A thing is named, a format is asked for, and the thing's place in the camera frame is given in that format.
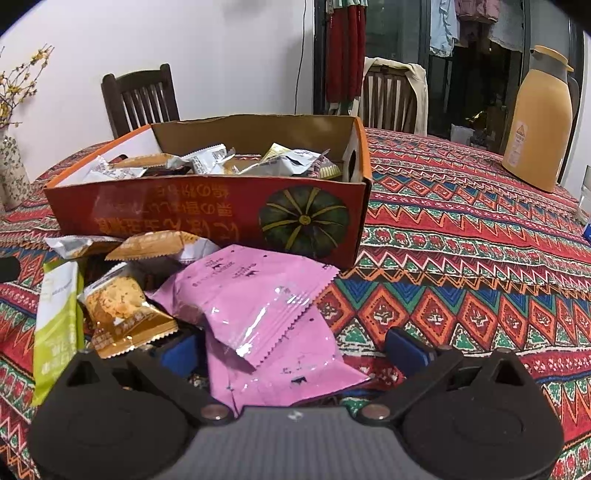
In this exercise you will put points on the orange cracker-picture snack packet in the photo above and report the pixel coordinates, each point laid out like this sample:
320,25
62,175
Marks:
120,314

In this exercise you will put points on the plain orange snack packet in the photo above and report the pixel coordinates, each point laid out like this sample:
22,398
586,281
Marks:
161,247

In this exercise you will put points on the silver snack packet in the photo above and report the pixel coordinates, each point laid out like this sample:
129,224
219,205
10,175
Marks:
74,245

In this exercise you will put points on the yellow flower branches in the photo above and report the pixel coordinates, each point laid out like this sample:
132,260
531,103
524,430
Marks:
21,83

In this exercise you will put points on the pile of mixed packets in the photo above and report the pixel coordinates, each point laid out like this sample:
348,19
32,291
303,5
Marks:
207,161

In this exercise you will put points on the sliding glass door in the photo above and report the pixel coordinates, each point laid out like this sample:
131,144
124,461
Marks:
471,92

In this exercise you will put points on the white bag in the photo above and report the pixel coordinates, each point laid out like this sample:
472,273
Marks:
461,134

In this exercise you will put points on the floral ceramic vase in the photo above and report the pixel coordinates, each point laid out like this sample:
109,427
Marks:
14,170

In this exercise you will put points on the orange cardboard box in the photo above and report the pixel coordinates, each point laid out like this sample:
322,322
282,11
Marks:
207,217

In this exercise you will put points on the dark wooden chair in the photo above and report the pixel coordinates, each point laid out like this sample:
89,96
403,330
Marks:
141,99

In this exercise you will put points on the orange thermos jug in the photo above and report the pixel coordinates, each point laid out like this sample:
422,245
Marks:
538,120

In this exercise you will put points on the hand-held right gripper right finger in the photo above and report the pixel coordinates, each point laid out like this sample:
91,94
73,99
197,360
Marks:
406,350

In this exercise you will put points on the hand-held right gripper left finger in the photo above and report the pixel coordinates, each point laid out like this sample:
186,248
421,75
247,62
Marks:
182,355

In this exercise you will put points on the pink hanging garment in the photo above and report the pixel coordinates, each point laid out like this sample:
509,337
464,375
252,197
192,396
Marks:
478,11

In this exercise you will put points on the green white snack packet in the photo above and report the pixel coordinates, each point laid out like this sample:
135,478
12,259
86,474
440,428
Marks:
57,318

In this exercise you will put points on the light blue hanging shirt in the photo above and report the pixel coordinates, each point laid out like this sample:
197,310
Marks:
443,27

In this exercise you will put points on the chair with draped cloth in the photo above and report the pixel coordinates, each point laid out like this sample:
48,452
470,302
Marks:
418,92

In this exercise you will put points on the white lace hanging garment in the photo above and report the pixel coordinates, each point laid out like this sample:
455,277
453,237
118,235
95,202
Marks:
508,27

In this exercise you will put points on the pink snack packet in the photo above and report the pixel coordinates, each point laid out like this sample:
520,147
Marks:
258,295
295,369

